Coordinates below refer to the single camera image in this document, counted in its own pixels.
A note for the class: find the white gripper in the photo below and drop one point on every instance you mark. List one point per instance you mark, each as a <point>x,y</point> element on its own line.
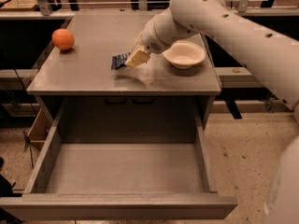
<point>150,41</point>

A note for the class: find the blue rxbar wrapper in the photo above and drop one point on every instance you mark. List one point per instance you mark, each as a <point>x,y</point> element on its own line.
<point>119,60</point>

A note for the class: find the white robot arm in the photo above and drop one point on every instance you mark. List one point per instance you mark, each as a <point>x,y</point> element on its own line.
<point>271,57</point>

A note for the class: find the grey cabinet counter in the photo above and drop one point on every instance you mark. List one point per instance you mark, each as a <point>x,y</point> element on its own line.
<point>86,69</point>

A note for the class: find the open grey top drawer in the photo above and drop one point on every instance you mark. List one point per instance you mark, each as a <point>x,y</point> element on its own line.
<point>144,158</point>

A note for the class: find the white paper bowl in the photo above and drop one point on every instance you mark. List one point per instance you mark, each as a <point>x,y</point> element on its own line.
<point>185,54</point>

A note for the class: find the orange round fruit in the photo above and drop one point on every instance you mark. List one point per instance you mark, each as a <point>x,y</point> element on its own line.
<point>63,39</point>

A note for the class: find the brown cardboard box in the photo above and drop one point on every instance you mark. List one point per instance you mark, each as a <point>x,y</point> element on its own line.
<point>39,131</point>

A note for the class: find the grey metal rail shelf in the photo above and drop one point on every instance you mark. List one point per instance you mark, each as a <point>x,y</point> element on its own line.
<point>237,77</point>

